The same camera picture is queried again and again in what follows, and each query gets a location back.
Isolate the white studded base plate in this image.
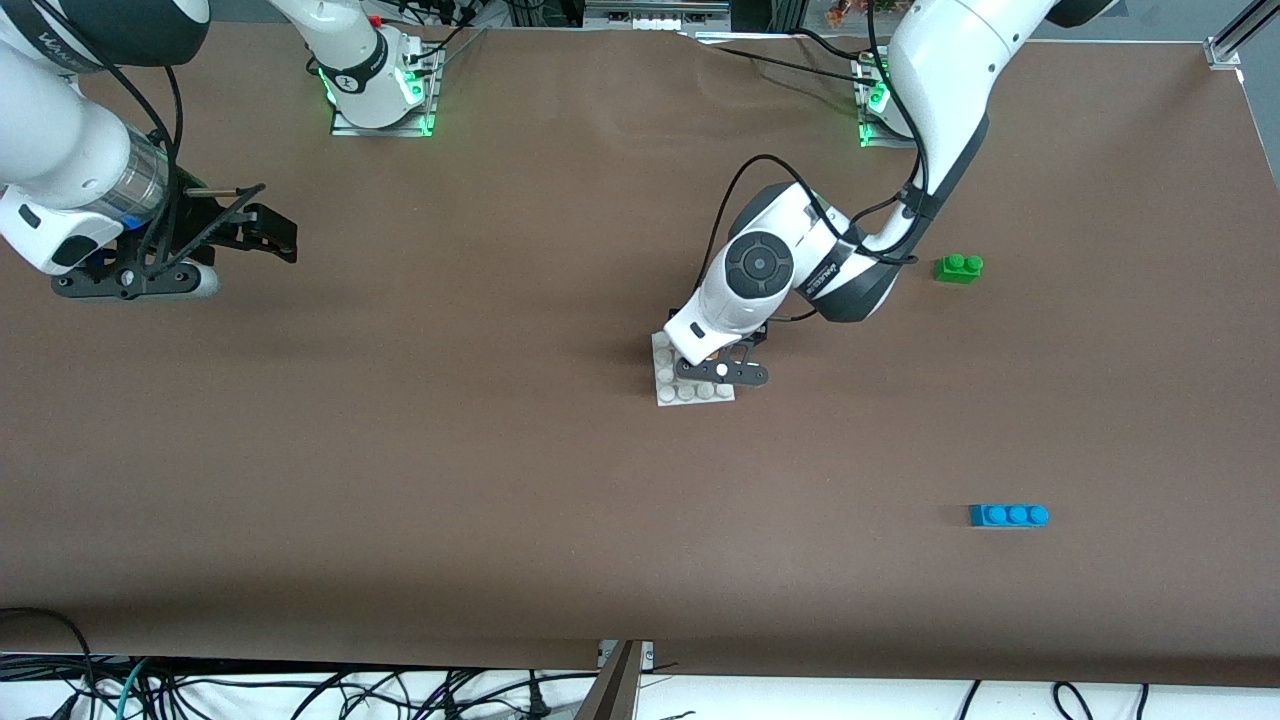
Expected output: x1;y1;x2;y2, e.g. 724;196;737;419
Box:
650;330;738;407

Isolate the blue three-stud block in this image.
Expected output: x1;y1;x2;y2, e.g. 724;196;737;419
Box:
968;504;1051;529

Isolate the brown table cover sheet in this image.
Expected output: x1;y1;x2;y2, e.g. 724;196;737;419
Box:
0;22;1280;689

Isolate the aluminium table profile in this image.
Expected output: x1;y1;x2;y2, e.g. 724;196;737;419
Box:
575;640;654;720

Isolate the aluminium corner profile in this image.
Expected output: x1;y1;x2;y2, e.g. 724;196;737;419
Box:
1203;0;1280;71

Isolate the black right arm base cable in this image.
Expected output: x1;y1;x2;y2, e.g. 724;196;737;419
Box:
395;0;491;71

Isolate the black arm base cable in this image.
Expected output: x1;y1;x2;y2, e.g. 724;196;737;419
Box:
690;30;886;86
395;0;491;71

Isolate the black left arm base cable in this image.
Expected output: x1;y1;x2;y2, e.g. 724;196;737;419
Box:
690;30;886;86

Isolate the black looped floor cable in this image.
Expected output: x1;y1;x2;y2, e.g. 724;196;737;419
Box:
0;607;101;720

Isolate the teal floor cable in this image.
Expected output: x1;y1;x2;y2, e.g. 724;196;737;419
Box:
113;658;149;720

